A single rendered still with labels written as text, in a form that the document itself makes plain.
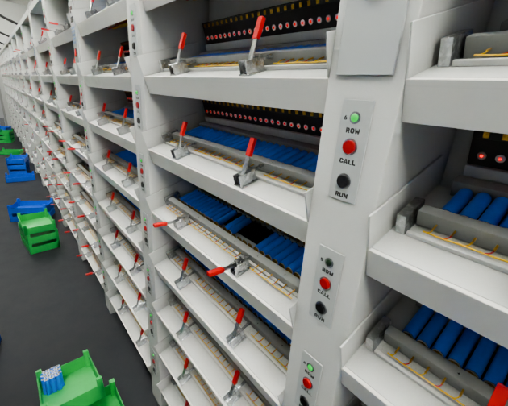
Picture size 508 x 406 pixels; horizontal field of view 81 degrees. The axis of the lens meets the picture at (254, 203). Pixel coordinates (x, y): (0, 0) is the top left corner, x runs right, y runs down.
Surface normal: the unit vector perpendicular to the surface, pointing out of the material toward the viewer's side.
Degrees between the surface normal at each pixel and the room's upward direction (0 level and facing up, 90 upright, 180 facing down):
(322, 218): 90
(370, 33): 90
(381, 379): 18
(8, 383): 0
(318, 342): 90
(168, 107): 90
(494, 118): 108
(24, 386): 0
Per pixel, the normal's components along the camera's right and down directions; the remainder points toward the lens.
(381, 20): -0.76, 0.17
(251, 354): -0.17, -0.84
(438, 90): -0.75, 0.45
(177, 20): 0.64, 0.30
